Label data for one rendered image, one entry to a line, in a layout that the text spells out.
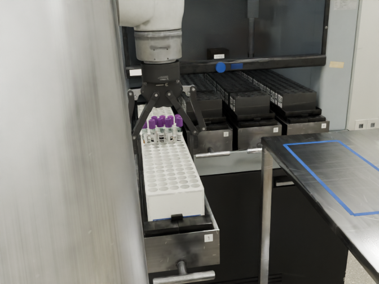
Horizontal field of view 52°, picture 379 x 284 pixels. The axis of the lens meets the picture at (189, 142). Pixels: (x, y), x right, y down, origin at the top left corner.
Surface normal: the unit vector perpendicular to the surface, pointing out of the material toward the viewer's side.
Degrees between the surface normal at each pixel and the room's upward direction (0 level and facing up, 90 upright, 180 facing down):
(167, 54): 90
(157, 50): 90
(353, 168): 0
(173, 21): 101
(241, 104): 90
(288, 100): 90
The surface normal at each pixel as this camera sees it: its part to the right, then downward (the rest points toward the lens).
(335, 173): -0.04, -0.94
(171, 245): 0.15, 0.34
